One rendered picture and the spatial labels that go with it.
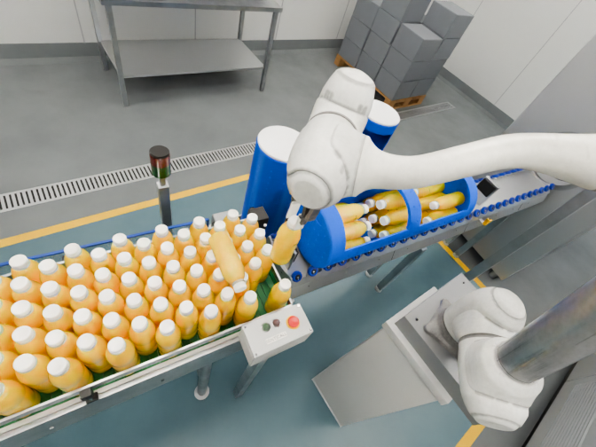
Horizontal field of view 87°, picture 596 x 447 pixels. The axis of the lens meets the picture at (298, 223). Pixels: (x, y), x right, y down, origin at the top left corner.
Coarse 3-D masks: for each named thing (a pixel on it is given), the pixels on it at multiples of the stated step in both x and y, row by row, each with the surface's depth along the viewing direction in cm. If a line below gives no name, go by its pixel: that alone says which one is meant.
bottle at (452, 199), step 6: (456, 192) 154; (438, 198) 149; (444, 198) 148; (450, 198) 149; (456, 198) 151; (462, 198) 153; (438, 204) 147; (444, 204) 147; (450, 204) 149; (456, 204) 152
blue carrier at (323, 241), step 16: (368, 192) 148; (400, 192) 130; (448, 192) 162; (464, 192) 154; (336, 208) 113; (416, 208) 129; (464, 208) 156; (304, 224) 123; (320, 224) 113; (336, 224) 110; (416, 224) 132; (432, 224) 139; (304, 240) 125; (320, 240) 115; (336, 240) 110; (384, 240) 125; (304, 256) 129; (320, 256) 117; (336, 256) 114; (352, 256) 123
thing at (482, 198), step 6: (486, 180) 181; (492, 180) 182; (480, 186) 185; (486, 186) 182; (492, 186) 179; (498, 186) 179; (480, 192) 188; (486, 192) 183; (492, 192) 181; (480, 198) 188; (486, 198) 185; (480, 204) 189
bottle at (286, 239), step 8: (280, 232) 92; (288, 232) 90; (296, 232) 91; (280, 240) 93; (288, 240) 91; (296, 240) 92; (272, 248) 99; (280, 248) 95; (288, 248) 95; (272, 256) 101; (280, 256) 98; (288, 256) 99; (280, 264) 102
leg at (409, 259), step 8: (424, 248) 198; (408, 256) 208; (416, 256) 203; (400, 264) 216; (408, 264) 212; (392, 272) 225; (400, 272) 222; (384, 280) 234; (392, 280) 232; (376, 288) 245
